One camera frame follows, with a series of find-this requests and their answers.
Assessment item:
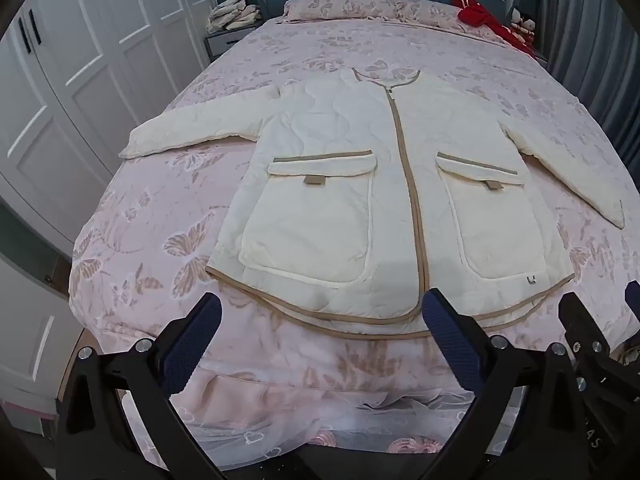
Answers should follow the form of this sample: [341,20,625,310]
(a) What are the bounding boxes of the plush toys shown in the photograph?
[509,9,537,44]

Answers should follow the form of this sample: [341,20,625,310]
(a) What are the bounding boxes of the bed with pink butterfly bedspread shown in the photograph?
[67,14,640,441]

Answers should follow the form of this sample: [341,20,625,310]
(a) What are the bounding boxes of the pink butterfly pillow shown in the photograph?
[395,0,506,41]
[282,0,402,24]

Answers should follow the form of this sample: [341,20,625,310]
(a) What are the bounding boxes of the grey nightstand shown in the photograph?
[204,22,263,59]

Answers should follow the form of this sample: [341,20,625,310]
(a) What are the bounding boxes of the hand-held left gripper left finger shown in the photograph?
[59,291,226,480]

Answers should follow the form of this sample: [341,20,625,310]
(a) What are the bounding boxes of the grey curtain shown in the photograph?
[539,0,640,196]

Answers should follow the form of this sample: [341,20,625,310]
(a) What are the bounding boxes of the red garment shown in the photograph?
[451,0,538,58]

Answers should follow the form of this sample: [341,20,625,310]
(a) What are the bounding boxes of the pile of cream clothes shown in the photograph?
[206,0,261,32]

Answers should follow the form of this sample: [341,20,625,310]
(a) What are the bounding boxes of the cream quilted jacket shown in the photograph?
[118,66,627,338]

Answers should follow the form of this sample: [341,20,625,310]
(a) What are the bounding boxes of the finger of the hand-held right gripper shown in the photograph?
[625,279,640,321]
[557,291,614,376]

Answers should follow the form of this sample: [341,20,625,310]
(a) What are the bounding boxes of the white low cabinet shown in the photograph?
[0,254,87,436]

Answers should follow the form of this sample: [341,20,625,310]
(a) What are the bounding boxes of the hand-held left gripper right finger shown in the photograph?
[421,287,596,480]

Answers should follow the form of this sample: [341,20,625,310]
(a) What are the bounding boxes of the white wardrobe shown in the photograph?
[0,0,217,261]

